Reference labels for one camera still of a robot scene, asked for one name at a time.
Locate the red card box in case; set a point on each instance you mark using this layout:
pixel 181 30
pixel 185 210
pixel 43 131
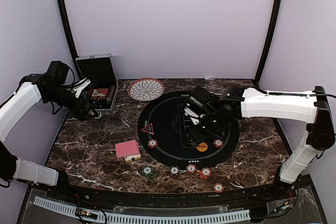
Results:
pixel 99 93

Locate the round black poker mat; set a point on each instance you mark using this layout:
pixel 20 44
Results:
pixel 164 120

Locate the patterned ceramic plate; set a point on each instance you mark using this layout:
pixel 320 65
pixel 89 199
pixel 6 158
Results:
pixel 146 89

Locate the orange big blind button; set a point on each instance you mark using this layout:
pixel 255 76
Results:
pixel 202 147

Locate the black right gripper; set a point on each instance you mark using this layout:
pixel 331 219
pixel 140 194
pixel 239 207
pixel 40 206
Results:
pixel 189 136

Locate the red playing card deck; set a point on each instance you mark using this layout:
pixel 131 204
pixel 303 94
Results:
pixel 128 148

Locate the white cable duct strip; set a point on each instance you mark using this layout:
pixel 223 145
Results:
pixel 142 215

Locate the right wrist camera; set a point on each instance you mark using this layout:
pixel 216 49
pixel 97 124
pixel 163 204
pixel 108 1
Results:
pixel 193 110

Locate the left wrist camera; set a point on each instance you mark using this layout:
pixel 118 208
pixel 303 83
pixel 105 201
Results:
pixel 78 88

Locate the black red poker chip stack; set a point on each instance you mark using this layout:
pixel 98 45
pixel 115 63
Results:
pixel 174 171

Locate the aluminium poker chip case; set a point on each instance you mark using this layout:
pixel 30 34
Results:
pixel 100 70

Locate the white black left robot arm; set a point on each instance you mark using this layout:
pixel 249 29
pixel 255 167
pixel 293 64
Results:
pixel 48 87

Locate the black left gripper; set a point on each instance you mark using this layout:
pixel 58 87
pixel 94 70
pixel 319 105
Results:
pixel 81 115

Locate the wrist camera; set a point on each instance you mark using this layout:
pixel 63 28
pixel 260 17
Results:
pixel 78 88
pixel 193 110

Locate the red chip mat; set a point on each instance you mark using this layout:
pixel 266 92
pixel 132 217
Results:
pixel 152 143
pixel 218 143

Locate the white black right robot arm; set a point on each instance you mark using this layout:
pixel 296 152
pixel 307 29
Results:
pixel 311 107

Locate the yellow card box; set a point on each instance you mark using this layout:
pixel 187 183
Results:
pixel 132 158

